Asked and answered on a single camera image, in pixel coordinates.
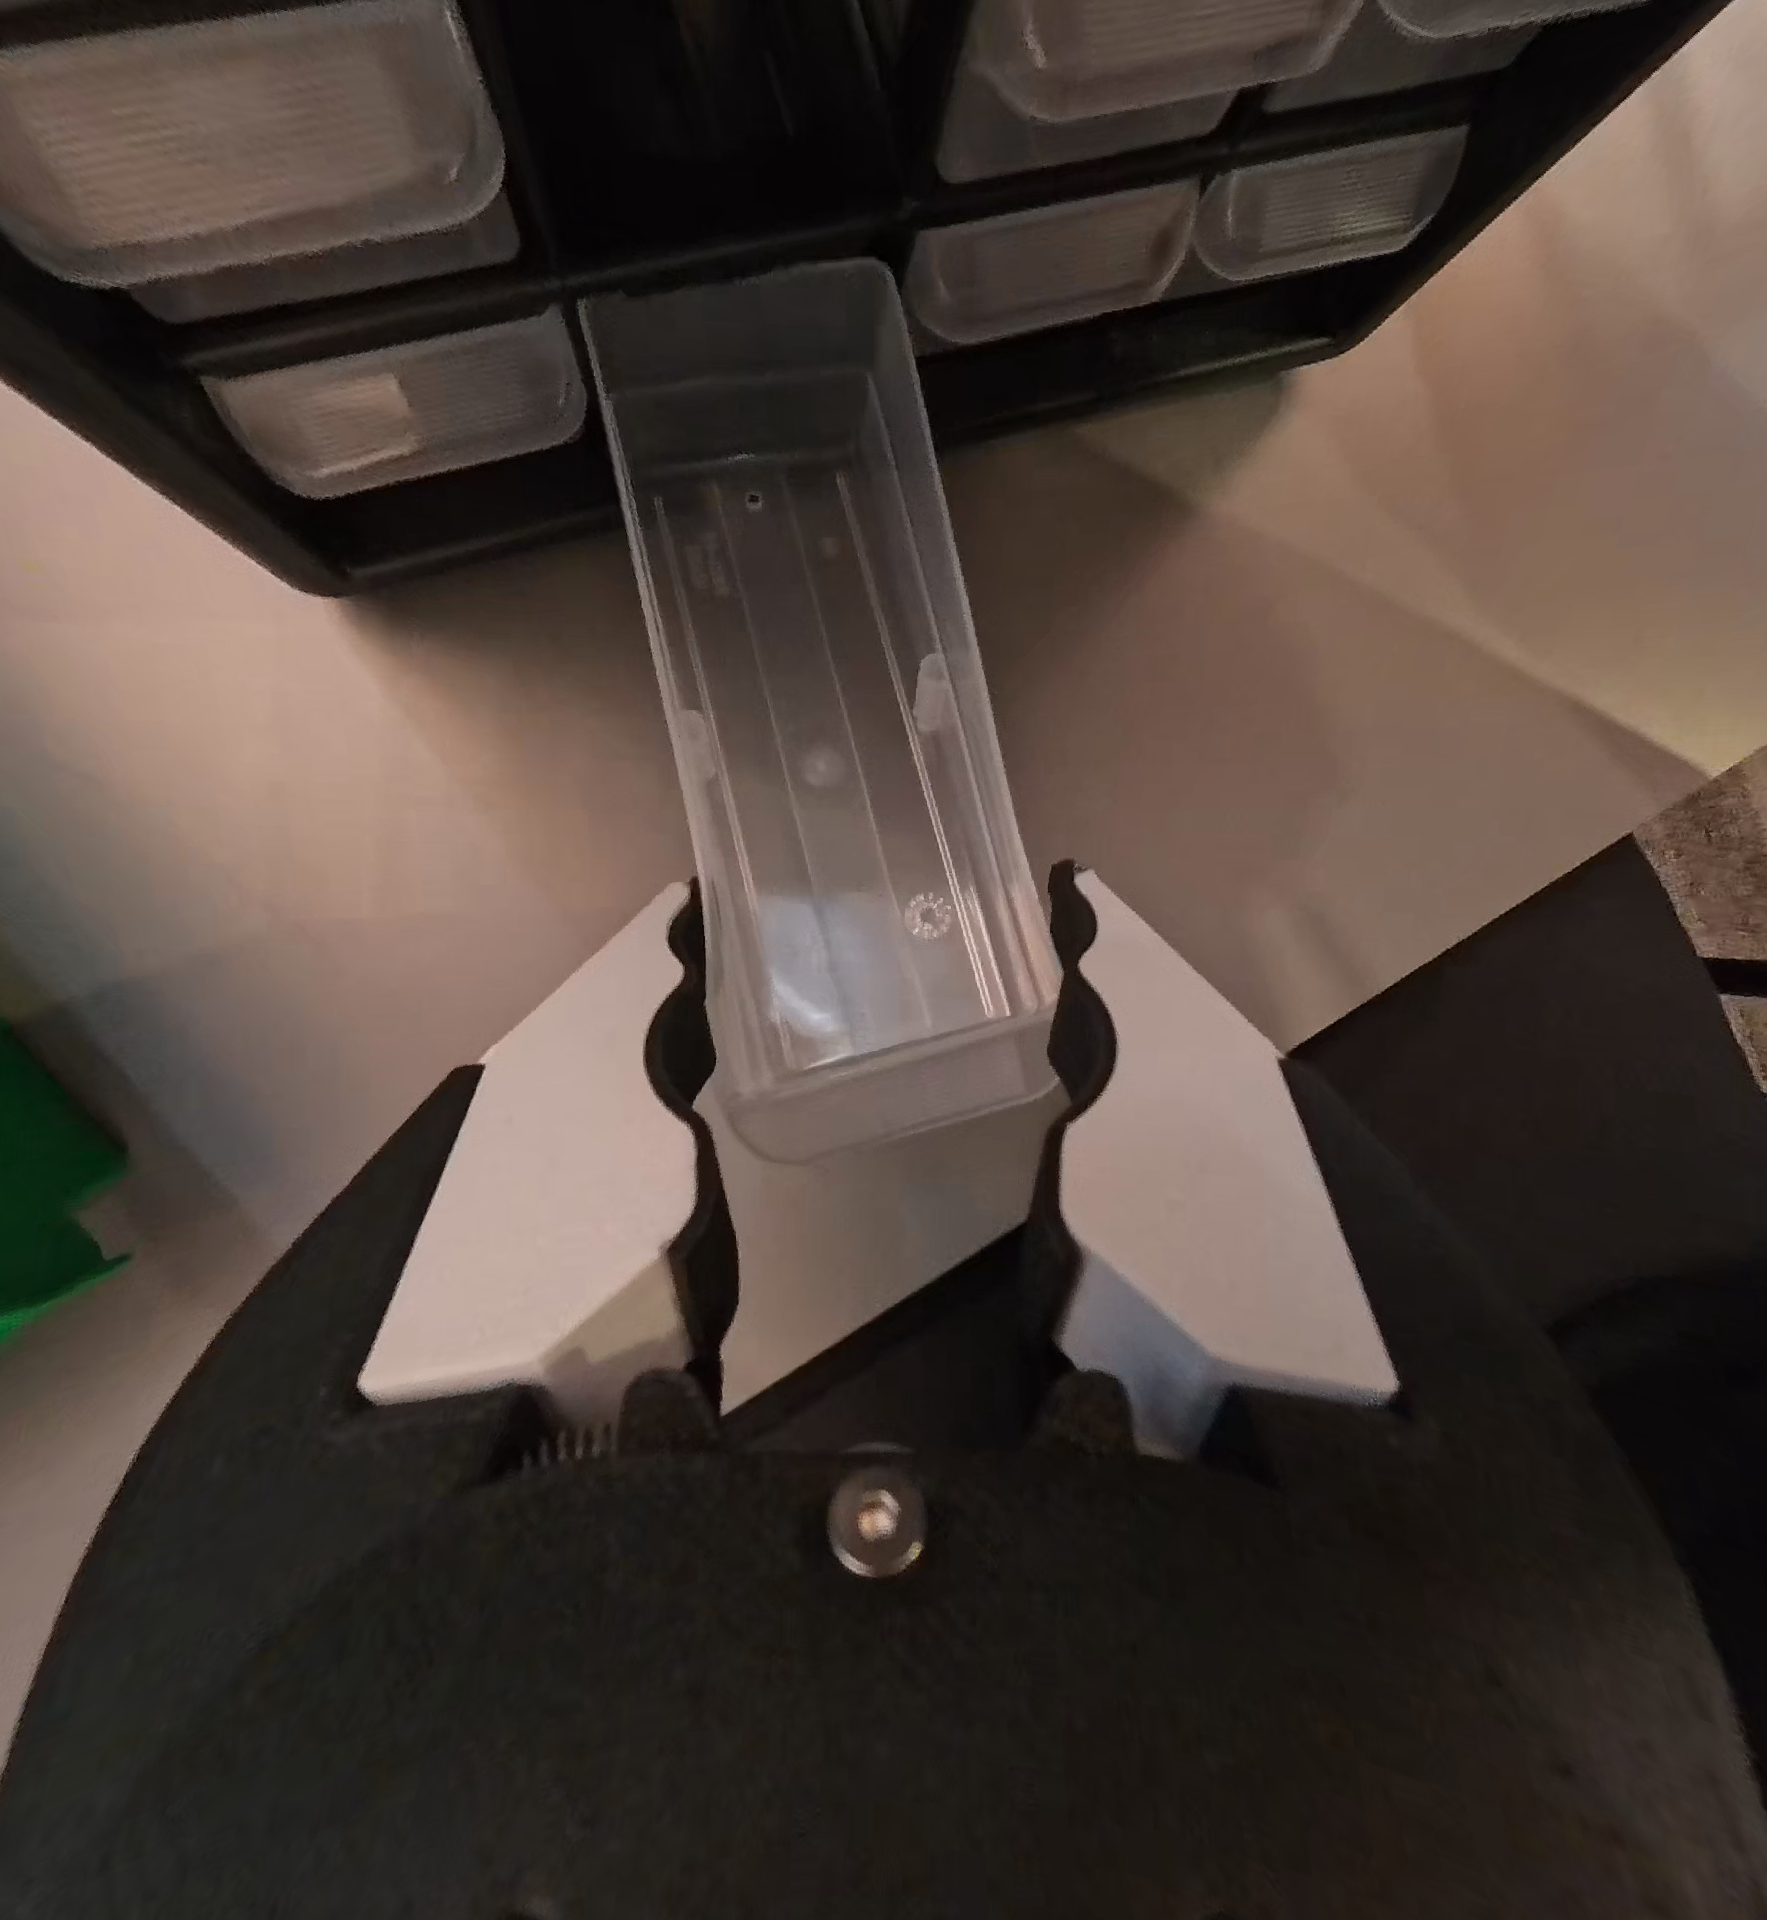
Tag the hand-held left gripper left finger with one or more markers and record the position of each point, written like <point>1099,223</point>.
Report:
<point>553,1201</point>

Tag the black drawer cabinet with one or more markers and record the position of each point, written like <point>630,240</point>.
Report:
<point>733,122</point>

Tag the clear plastic drawer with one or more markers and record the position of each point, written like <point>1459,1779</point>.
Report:
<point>823,675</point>

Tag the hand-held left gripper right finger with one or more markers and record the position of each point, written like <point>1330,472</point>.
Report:
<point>1213,1201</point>

